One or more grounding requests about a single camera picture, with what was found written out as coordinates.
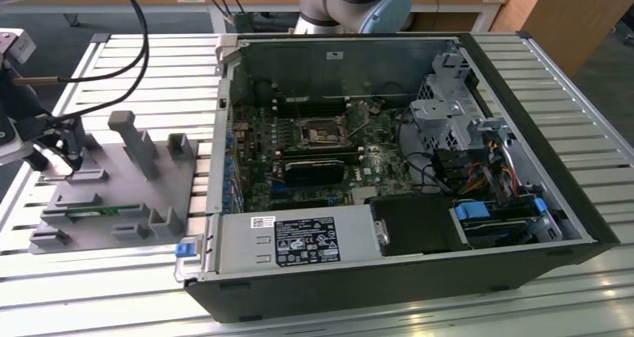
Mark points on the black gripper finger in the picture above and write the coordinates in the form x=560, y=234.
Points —
x=74, y=140
x=37, y=155

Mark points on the CPU socket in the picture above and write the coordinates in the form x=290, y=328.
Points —
x=321, y=133

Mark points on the grey parts rack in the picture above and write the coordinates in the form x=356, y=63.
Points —
x=119, y=192

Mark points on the green RAM stick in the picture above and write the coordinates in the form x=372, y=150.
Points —
x=109, y=211

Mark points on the blue case latch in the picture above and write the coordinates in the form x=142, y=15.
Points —
x=186, y=249

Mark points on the blue expansion slot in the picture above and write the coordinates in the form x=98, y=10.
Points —
x=278, y=183

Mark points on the silver power supply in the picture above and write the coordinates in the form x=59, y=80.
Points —
x=238, y=240

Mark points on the green circuit board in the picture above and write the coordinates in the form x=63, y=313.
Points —
x=243, y=21

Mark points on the black graphics card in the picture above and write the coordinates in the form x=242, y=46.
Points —
x=313, y=173

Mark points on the white sticker label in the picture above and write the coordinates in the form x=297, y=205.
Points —
x=334, y=55

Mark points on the silver chipset heatsink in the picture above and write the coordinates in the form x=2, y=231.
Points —
x=365, y=196

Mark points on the round coin battery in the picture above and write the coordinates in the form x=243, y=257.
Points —
x=376, y=108

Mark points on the green motherboard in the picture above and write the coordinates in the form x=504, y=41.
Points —
x=384, y=162

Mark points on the silver shroud latch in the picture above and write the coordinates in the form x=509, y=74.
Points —
x=382, y=233

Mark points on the black plastic shroud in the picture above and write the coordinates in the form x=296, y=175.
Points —
x=421, y=222

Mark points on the silver drive cage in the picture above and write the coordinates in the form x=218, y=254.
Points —
x=446, y=110

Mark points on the black open PC case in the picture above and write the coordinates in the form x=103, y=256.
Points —
x=397, y=296

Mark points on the blue disk carrier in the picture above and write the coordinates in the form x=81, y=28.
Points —
x=470, y=211

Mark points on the black disk drive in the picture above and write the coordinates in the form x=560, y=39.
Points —
x=496, y=233

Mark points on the blue plastic tab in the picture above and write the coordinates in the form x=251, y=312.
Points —
x=538, y=206

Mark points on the brown wooden cabinet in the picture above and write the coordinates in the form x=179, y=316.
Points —
x=580, y=21

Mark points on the silver camera bracket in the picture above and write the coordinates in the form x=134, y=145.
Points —
x=21, y=45

